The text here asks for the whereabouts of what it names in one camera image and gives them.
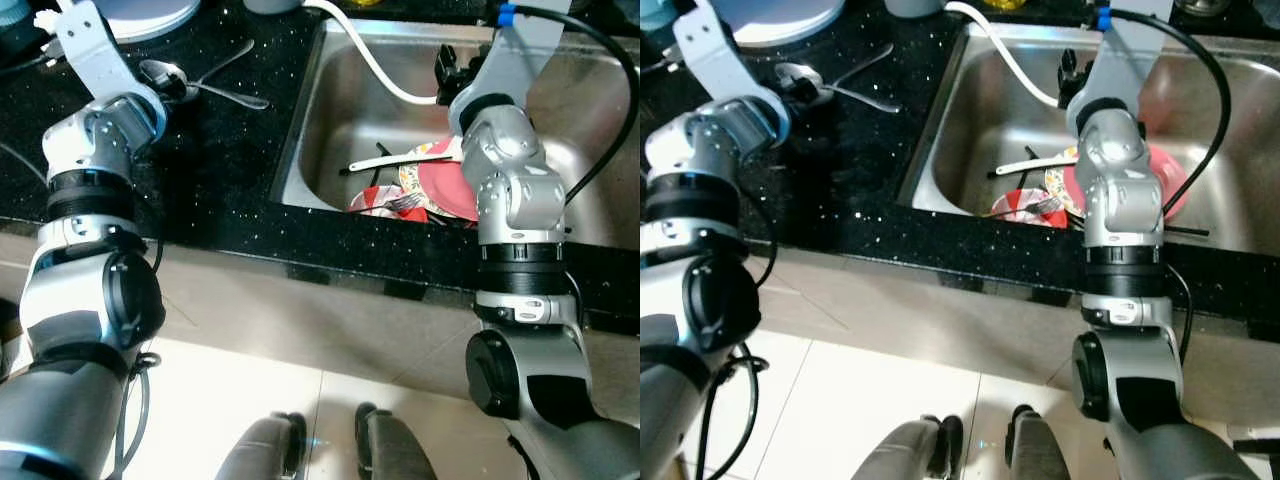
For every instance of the silver spoon with large bowl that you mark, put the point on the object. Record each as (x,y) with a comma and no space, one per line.
(795,75)
(160,72)

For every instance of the black chopstick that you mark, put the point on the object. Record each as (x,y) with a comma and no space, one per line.
(1030,172)
(1186,231)
(377,168)

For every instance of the thin silver spoon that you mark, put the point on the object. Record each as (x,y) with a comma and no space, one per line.
(865,55)
(235,55)

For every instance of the silver fork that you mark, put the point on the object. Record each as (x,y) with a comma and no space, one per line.
(1045,206)
(405,204)

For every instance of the grey cup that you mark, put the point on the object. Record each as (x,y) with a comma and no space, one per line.
(915,6)
(272,5)

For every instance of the grey robot left leg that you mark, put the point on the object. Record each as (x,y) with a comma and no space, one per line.
(265,450)
(910,455)

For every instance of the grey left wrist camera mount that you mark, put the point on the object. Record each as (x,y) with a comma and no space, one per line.
(720,55)
(95,50)

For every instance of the floral patterned plate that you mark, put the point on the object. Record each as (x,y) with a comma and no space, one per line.
(410,178)
(1055,185)

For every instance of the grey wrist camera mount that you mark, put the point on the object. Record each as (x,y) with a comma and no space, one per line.
(95,50)
(720,55)
(535,50)
(1130,55)

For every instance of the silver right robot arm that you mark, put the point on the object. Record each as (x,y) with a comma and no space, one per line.
(1125,200)
(520,190)

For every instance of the beige cabinet front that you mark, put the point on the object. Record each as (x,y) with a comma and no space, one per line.
(300,310)
(900,320)

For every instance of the red and white bowl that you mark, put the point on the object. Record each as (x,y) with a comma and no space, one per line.
(1012,210)
(372,204)

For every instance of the grey robot right leg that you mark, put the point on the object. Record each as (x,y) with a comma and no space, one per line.
(395,450)
(1040,450)

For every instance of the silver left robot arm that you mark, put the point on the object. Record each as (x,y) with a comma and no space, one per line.
(85,300)
(700,300)

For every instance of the stainless steel sink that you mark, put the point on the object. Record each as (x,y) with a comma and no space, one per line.
(330,130)
(960,130)

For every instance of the dark teal container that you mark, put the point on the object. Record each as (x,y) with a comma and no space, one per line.
(15,25)
(655,12)

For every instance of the grey robot leg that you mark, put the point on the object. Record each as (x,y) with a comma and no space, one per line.
(1040,450)
(910,455)
(395,450)
(265,450)

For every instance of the red plate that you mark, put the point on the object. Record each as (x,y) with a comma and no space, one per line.
(450,190)
(1170,180)

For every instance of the glass jar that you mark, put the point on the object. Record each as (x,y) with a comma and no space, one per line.
(1202,6)

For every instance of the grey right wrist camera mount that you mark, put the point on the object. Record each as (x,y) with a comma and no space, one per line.
(1130,55)
(535,50)

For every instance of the white spoon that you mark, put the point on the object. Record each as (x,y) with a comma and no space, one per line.
(400,160)
(1035,162)

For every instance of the white round plate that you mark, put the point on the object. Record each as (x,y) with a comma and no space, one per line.
(790,20)
(150,15)

